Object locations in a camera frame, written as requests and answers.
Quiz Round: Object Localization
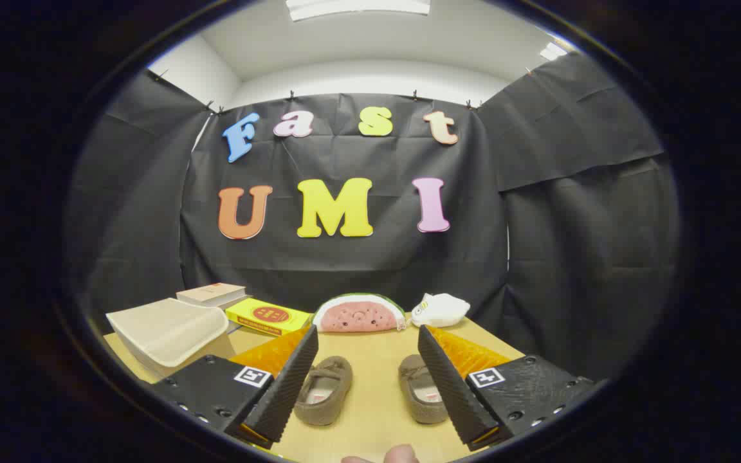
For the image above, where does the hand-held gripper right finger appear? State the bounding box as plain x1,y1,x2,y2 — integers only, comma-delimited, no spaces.
417,325,595,452

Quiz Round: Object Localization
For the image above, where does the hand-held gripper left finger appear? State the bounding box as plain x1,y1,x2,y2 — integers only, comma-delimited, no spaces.
149,325,320,451

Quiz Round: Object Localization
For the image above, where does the brown fuzzy shoe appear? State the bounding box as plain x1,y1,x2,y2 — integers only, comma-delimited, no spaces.
293,356,353,426
398,355,450,425

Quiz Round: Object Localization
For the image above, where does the beige storage box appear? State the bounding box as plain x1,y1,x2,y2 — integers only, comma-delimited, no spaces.
105,297,230,377

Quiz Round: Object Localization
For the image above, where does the yellow book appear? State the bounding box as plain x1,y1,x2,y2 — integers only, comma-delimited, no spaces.
225,298,312,337

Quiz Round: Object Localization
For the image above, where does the white plush toy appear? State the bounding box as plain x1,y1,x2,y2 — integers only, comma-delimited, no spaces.
411,293,471,328

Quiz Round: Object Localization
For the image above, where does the watermelon slice plush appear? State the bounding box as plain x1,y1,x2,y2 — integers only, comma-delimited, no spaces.
312,293,407,333

